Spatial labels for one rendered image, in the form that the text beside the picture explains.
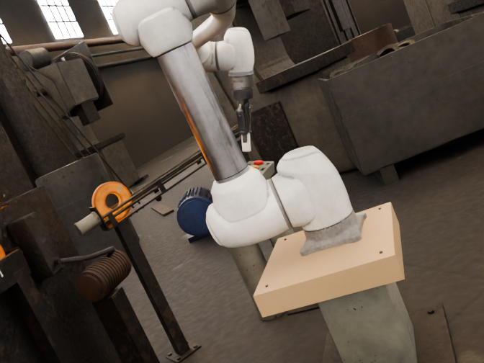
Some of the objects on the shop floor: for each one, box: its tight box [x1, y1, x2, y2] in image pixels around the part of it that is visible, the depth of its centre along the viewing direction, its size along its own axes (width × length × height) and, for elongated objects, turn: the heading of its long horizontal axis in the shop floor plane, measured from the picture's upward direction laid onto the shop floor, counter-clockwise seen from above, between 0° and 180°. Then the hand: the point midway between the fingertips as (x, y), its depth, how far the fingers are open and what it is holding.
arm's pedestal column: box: [318, 282, 457, 363], centre depth 157 cm, size 40×40×31 cm
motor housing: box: [76, 249, 160, 363], centre depth 205 cm, size 13×22×54 cm, turn 46°
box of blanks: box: [318, 12, 484, 186], centre depth 351 cm, size 103×83×77 cm
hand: (245, 142), depth 198 cm, fingers closed
